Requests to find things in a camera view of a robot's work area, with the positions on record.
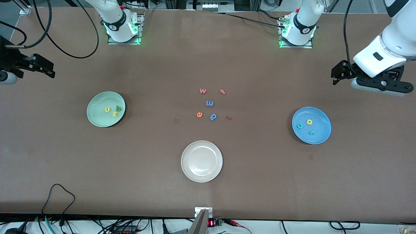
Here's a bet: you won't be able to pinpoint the black power strip red switches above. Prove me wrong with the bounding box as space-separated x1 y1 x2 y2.
112 226 138 234

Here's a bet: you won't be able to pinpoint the black cable across table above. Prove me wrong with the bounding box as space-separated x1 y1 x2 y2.
211 9 286 29

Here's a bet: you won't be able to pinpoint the green plate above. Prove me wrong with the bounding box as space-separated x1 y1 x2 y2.
86 91 126 128

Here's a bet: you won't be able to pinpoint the white power strip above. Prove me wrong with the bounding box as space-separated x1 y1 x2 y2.
197 2 223 11

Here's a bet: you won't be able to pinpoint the red clip lead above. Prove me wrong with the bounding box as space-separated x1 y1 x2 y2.
224 219 252 234

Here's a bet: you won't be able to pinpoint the black coiled cable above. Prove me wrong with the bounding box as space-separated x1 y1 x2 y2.
329 221 361 230

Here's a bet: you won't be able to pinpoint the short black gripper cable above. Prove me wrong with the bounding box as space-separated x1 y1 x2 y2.
0 20 27 47

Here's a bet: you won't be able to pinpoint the white plate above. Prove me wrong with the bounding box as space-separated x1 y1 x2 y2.
181 140 223 183

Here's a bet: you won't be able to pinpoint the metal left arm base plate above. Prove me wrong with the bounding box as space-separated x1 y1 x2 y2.
278 16 314 49

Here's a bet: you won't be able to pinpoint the white tag bracket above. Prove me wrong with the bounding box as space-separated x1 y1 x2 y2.
195 207 213 218

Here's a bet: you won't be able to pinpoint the black left camera mount bracket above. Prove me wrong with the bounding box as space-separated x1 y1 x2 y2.
357 65 414 95

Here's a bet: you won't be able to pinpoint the thin black looped cable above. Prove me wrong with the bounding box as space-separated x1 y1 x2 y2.
41 184 76 226

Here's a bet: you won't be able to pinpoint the silver corner bracket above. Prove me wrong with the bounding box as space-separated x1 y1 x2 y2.
18 0 32 15

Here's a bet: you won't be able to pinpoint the grey metal bar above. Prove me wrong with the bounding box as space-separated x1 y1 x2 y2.
188 209 209 234

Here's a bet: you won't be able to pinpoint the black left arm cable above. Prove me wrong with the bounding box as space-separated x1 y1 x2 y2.
343 0 359 74

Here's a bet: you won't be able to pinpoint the blue plate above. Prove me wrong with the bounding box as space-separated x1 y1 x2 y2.
292 107 332 145

